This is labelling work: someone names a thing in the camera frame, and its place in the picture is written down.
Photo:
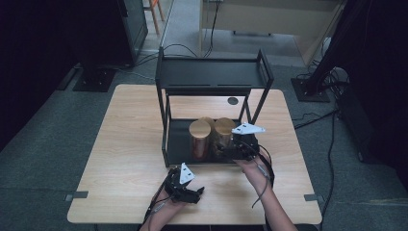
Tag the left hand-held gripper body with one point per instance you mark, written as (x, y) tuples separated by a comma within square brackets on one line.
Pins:
[(186, 174)]

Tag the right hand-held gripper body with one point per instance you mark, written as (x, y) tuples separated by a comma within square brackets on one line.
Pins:
[(247, 129)]

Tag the glass jar yellow contents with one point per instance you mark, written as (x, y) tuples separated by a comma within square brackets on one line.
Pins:
[(224, 126)]

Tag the glass jar red contents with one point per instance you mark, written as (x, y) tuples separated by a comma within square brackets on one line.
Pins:
[(199, 134)]

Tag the black metal two-tier rack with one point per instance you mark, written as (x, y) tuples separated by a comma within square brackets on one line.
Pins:
[(205, 73)]

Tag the person's left hand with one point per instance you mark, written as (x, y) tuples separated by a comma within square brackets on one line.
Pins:
[(170, 206)]

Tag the person's right hand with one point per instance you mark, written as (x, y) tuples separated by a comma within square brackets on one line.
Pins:
[(253, 173)]

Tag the black round table grommet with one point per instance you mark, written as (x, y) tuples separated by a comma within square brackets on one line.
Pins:
[(233, 101)]

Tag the black square stand base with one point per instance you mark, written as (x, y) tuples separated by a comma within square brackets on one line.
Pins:
[(94, 80), (309, 93)]

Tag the beige desk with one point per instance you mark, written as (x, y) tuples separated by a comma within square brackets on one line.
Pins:
[(272, 16)]

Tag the black slanted stand pole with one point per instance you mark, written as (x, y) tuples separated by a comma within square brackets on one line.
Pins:
[(333, 48)]

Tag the black equipment box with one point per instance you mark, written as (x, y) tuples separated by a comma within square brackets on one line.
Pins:
[(369, 128)]

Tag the wooden stool leg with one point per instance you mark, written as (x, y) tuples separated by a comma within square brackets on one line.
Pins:
[(155, 16)]

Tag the black cabinet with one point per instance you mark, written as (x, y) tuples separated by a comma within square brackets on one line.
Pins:
[(134, 29)]

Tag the dark curtain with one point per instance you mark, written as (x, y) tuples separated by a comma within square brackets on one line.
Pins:
[(32, 64)]

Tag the grey table edge bracket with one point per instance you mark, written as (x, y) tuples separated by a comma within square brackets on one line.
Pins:
[(77, 195)]

